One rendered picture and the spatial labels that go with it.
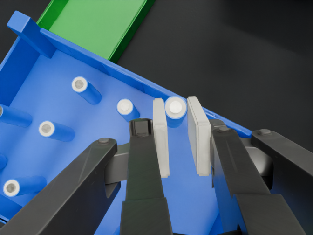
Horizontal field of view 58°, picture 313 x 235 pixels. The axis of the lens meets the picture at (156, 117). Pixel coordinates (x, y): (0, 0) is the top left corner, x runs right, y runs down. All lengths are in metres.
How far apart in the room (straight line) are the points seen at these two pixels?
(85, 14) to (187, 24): 0.26
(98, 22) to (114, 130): 0.46
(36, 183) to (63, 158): 0.04
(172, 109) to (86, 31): 0.59
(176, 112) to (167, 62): 0.51
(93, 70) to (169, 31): 0.40
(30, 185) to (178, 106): 0.20
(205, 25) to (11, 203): 0.58
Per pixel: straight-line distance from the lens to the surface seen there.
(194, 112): 0.17
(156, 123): 0.15
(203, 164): 0.15
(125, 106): 0.29
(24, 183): 0.33
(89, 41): 0.76
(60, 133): 0.32
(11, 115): 0.35
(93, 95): 0.33
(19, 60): 0.38
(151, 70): 0.71
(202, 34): 0.75
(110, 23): 0.77
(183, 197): 0.35
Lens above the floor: 0.67
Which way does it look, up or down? 81 degrees down
